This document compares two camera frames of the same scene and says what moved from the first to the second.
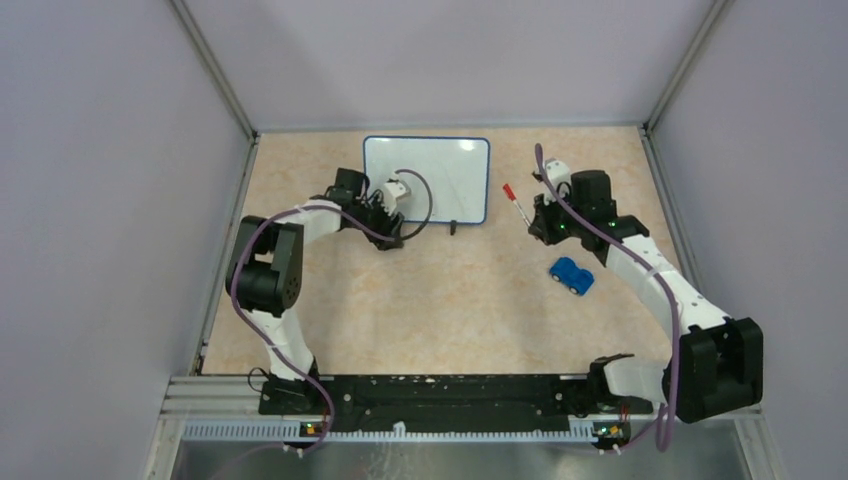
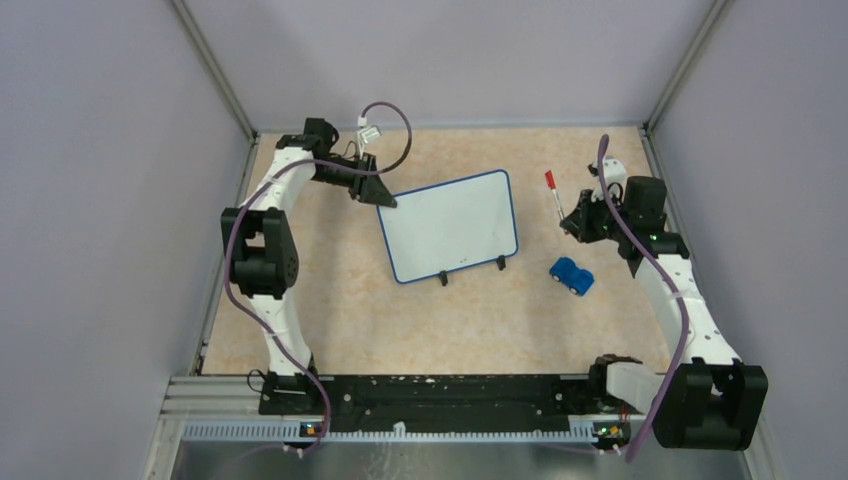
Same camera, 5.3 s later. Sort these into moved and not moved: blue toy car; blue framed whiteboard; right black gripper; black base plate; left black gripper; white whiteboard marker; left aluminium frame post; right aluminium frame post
Moved: left black gripper; blue framed whiteboard; white whiteboard marker; right black gripper
Not moved: black base plate; right aluminium frame post; blue toy car; left aluminium frame post
